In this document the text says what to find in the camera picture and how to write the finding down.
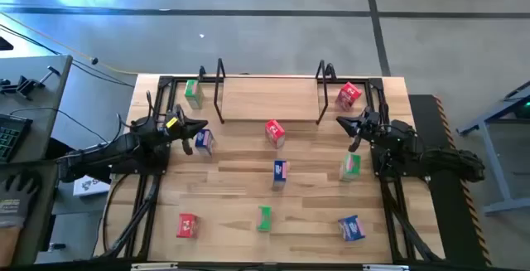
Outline dark grey low desk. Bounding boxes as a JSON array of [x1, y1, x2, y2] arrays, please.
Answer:
[[0, 158, 59, 266]]

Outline silver frame bracket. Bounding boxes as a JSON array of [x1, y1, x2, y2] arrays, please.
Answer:
[[131, 262, 179, 271], [362, 264, 410, 271]]

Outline person's hand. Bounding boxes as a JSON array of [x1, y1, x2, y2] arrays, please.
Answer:
[[0, 170, 41, 229]]

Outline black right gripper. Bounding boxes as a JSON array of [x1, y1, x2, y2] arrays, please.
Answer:
[[335, 106, 384, 154]]

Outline black mat yellow hazard edge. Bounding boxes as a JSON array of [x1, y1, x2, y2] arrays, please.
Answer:
[[407, 94, 493, 269]]

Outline black device green light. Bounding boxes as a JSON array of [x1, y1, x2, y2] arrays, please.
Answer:
[[513, 99, 530, 119]]

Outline black aluminium table frame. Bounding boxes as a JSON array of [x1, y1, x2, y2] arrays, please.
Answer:
[[94, 74, 446, 271]]

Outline yellow floor cable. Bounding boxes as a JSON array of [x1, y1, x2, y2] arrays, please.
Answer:
[[0, 11, 140, 76]]

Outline person's forearm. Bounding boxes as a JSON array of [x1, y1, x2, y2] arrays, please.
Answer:
[[0, 224, 21, 269]]

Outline black desk clamp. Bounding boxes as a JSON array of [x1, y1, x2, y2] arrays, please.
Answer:
[[0, 65, 62, 101]]

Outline black floor cable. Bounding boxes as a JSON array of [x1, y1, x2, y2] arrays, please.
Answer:
[[0, 22, 137, 89]]

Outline blue-grey metal table frame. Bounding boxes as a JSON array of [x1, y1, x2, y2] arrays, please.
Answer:
[[455, 79, 530, 217]]

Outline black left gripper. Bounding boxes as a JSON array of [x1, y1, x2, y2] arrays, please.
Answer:
[[158, 104, 210, 157]]

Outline black keyboard green backlight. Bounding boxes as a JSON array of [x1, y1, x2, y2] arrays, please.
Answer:
[[0, 113, 34, 164]]

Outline green Apple Jacks cereal box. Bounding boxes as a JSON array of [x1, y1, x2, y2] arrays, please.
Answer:
[[255, 205, 273, 233], [339, 152, 362, 182], [184, 79, 205, 110]]

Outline black power cable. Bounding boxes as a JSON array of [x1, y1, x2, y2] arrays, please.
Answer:
[[100, 171, 129, 259]]

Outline blue Frosted Flakes cereal box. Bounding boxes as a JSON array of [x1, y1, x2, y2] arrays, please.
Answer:
[[194, 128, 216, 157], [272, 159, 291, 191], [337, 215, 367, 243]]

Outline white printed cardboard box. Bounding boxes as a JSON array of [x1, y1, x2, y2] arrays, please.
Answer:
[[72, 174, 112, 198]]

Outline thin black desk cable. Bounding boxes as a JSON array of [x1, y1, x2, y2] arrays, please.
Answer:
[[8, 105, 109, 144]]

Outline red Froot Loops cereal box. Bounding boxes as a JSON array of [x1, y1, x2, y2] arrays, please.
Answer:
[[176, 213, 200, 240], [334, 81, 364, 112], [264, 119, 287, 150]]

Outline wooden shelf black metal legs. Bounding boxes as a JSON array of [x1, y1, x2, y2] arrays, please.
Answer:
[[213, 57, 331, 126]]

